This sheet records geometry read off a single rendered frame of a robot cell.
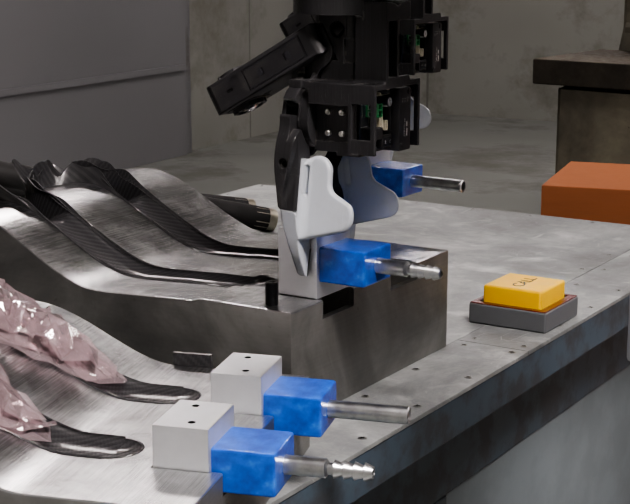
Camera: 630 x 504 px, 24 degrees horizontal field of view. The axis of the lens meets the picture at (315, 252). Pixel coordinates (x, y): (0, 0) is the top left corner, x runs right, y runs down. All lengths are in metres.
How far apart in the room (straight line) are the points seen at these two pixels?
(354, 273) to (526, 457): 0.45
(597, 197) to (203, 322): 2.02
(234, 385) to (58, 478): 0.15
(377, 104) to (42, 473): 0.38
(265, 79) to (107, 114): 6.10
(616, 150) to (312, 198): 3.50
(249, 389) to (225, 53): 7.21
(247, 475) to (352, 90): 0.33
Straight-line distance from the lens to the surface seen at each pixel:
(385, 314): 1.22
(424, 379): 1.23
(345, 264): 1.11
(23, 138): 6.73
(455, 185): 1.40
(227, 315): 1.12
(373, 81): 1.08
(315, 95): 1.09
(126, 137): 7.34
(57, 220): 1.31
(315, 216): 1.10
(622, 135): 4.55
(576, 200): 3.10
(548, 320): 1.39
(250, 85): 1.13
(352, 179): 1.16
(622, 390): 1.74
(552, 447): 1.56
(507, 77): 9.33
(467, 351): 1.32
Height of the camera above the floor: 1.17
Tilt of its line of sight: 12 degrees down
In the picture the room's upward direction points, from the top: straight up
